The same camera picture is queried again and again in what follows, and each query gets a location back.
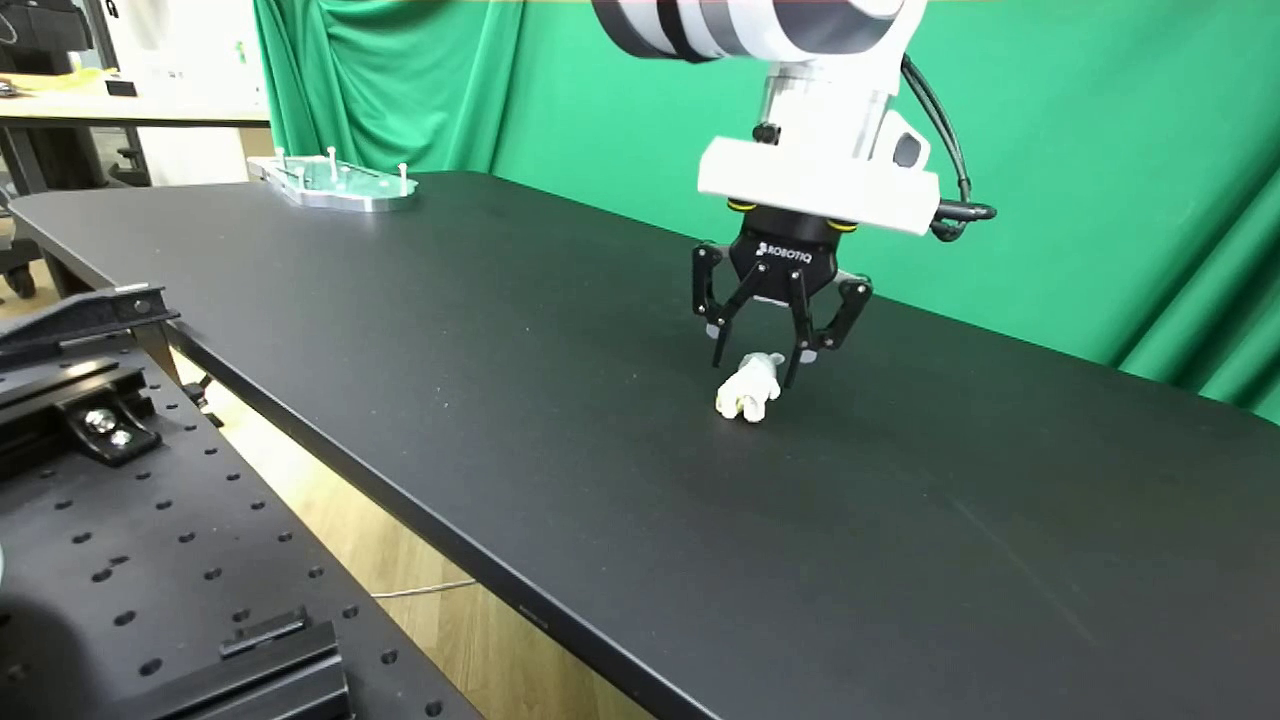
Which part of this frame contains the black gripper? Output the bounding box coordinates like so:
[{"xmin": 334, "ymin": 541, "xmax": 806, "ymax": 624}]
[{"xmin": 686, "ymin": 202, "xmax": 874, "ymax": 392}]

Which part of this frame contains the small white toy figure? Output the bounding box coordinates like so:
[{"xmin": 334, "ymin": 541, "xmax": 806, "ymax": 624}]
[{"xmin": 712, "ymin": 347, "xmax": 784, "ymax": 428}]

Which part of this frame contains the green curtain backdrop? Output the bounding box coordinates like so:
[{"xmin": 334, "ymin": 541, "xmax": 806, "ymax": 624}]
[{"xmin": 246, "ymin": 0, "xmax": 1280, "ymax": 428}]

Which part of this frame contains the clear acrylic plate with posts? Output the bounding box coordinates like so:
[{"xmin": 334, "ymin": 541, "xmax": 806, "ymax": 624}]
[{"xmin": 246, "ymin": 146, "xmax": 425, "ymax": 220}]

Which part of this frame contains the white background cabinet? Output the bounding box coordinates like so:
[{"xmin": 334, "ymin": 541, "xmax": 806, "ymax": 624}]
[{"xmin": 101, "ymin": 0, "xmax": 277, "ymax": 112}]

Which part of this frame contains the black perforated breadboard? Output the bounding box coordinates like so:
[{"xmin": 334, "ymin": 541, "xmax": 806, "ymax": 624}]
[{"xmin": 0, "ymin": 347, "xmax": 487, "ymax": 720}]

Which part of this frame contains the black clamp with silver bolt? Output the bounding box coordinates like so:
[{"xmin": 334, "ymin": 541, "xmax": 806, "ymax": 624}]
[{"xmin": 61, "ymin": 397, "xmax": 167, "ymax": 470}]

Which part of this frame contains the wooden background desk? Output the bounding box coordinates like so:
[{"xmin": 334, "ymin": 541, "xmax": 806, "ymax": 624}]
[{"xmin": 0, "ymin": 65, "xmax": 279, "ymax": 135}]

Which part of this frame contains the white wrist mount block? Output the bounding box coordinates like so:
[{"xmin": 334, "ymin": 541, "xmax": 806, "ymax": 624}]
[{"xmin": 692, "ymin": 130, "xmax": 948, "ymax": 239}]

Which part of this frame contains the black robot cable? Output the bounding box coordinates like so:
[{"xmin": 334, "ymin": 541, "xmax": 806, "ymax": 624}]
[{"xmin": 898, "ymin": 52, "xmax": 999, "ymax": 248}]

